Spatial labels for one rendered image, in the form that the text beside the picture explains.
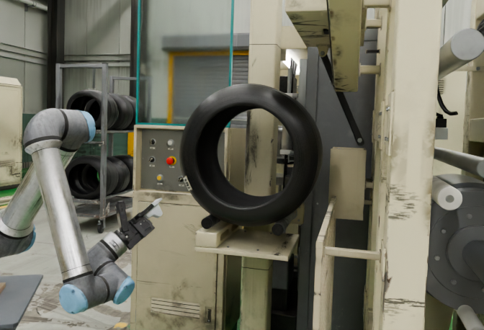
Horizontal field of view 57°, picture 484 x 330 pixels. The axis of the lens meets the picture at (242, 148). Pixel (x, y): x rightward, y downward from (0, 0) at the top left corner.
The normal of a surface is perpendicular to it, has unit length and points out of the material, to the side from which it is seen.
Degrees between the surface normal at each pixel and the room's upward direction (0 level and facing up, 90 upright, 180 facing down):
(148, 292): 90
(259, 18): 90
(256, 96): 80
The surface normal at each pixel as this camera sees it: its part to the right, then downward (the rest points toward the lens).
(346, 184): -0.25, 0.04
